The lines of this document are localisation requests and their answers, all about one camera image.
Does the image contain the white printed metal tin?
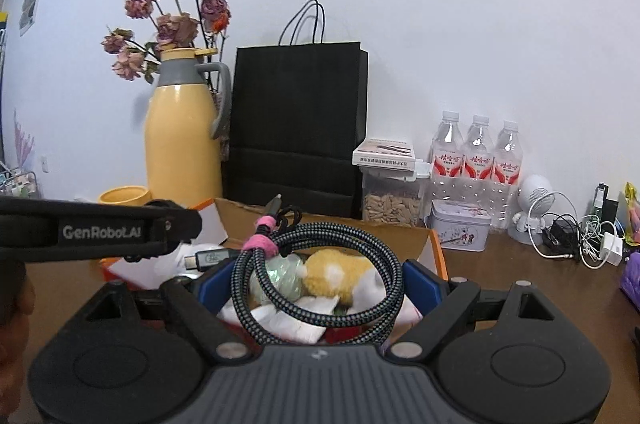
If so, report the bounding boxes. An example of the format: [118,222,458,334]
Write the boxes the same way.
[430,199,492,252]

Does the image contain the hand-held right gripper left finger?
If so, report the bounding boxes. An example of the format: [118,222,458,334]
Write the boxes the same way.
[82,261,251,362]

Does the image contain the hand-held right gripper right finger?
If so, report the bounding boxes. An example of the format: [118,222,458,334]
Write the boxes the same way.
[382,259,558,360]

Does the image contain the white tissue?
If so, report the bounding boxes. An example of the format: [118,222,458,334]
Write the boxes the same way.
[220,294,341,345]

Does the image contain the flat white printed box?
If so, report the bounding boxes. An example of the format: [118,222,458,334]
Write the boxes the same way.
[352,137,416,167]

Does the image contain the dark spray bottle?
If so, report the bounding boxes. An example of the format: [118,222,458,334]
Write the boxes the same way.
[594,183,620,225]

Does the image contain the clear container of seeds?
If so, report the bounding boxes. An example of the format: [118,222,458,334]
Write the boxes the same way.
[361,161,432,227]

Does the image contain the purple soft pouch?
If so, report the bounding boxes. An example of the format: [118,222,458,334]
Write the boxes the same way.
[619,250,640,300]

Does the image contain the colourful snack packet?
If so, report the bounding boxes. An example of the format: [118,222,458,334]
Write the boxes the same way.
[622,183,640,247]

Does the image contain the wire rack with small items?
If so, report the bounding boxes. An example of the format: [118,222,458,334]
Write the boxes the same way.
[0,171,40,201]

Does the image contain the yellow and white plush toy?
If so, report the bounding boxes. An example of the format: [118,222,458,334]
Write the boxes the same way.
[299,250,401,310]

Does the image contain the person's left hand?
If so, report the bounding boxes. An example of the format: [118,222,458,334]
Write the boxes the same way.
[0,263,36,410]

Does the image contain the tangle of charger cables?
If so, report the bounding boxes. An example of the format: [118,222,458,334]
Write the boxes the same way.
[532,191,608,267]

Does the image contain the white robot-shaped fan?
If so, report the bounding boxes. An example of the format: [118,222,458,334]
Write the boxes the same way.
[509,174,558,246]

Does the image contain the red cardboard box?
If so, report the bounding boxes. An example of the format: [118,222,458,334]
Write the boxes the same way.
[100,196,448,345]

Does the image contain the yellow thermos jug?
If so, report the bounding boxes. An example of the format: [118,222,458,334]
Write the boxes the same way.
[145,47,232,209]

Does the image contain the wall picture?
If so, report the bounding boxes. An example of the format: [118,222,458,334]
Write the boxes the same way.
[20,0,44,36]

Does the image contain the dried pink rose bouquet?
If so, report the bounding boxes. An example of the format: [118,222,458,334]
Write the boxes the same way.
[101,0,233,85]

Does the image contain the yellow ceramic mug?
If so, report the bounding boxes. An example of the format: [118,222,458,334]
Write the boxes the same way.
[97,185,152,206]

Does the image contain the translucent green plastic bag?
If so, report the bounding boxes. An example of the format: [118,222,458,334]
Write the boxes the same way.
[252,254,306,305]

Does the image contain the white charger plug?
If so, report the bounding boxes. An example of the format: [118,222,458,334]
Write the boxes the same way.
[600,231,625,266]

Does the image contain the black paper bag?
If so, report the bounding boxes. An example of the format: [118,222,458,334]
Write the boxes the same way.
[222,0,370,219]

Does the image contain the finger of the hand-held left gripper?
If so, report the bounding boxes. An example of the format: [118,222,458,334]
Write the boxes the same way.
[0,196,203,247]

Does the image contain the grey braided cable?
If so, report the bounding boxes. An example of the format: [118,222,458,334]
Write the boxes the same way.
[184,193,405,347]

